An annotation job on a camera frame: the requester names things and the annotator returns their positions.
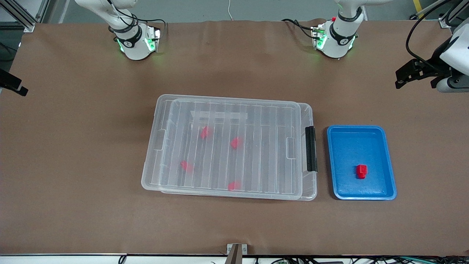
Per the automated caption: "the black box latch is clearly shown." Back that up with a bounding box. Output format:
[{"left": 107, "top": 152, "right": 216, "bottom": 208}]
[{"left": 305, "top": 126, "right": 317, "bottom": 172}]

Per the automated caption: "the black left arm base cable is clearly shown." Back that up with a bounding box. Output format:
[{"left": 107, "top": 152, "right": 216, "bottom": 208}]
[{"left": 281, "top": 18, "right": 316, "bottom": 39}]

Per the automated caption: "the brown table cover sheet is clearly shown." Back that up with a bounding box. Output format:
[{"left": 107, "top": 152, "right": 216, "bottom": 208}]
[{"left": 0, "top": 20, "right": 469, "bottom": 256}]

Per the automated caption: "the clear plastic storage box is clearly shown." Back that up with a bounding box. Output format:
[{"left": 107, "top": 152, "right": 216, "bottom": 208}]
[{"left": 160, "top": 98, "right": 318, "bottom": 201}]

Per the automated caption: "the aluminium frame profile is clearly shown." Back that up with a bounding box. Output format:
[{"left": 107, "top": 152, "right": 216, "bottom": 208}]
[
  {"left": 438, "top": 0, "right": 463, "bottom": 28},
  {"left": 0, "top": 0, "right": 50, "bottom": 33}
]

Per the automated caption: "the dark camera post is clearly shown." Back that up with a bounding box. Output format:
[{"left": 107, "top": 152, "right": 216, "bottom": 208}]
[{"left": 225, "top": 245, "right": 243, "bottom": 264}]

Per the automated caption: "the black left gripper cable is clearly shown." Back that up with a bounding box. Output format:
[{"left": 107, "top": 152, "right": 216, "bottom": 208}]
[{"left": 406, "top": 0, "right": 453, "bottom": 65}]

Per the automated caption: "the blue plastic tray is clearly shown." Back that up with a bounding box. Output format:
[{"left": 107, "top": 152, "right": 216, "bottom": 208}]
[{"left": 327, "top": 125, "right": 397, "bottom": 201}]

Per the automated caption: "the clear ribbed plastic lid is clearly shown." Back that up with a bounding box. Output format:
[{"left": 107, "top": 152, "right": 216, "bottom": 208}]
[{"left": 141, "top": 94, "right": 303, "bottom": 200}]

